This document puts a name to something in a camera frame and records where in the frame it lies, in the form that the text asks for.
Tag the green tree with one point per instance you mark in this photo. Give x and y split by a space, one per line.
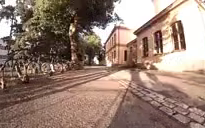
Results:
91 46

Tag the beige building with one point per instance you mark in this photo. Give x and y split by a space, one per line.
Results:
120 46

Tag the large tree with pale trunk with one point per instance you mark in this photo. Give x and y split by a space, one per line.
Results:
72 43

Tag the brown gravel path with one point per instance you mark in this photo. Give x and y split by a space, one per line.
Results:
73 106

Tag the row of parked bicycles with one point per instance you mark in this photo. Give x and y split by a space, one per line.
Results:
33 68

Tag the cobblestone strip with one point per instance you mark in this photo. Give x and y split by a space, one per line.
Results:
170 108

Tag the white building with dark windows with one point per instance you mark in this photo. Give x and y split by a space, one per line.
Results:
193 56

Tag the tree with thin trunk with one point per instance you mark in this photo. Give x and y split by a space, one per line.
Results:
10 13

